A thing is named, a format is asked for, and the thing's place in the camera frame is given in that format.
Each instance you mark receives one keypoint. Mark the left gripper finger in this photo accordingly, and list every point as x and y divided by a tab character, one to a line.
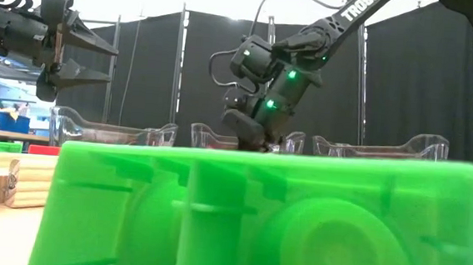
86	38
77	75

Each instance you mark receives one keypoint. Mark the clear plastic bin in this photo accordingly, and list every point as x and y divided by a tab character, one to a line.
385	151
94	130
211	141

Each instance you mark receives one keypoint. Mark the large red plastic block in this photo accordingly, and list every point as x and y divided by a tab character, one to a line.
44	150

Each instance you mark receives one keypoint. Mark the black curtain backdrop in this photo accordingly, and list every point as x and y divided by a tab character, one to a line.
161	73

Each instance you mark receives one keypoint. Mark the wooden desk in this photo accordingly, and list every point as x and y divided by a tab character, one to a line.
11	135

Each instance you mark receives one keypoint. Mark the plain wooden block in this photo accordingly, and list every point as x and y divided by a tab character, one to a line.
28	180

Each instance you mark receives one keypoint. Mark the silver ventilation duct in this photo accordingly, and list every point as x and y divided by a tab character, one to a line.
7	68

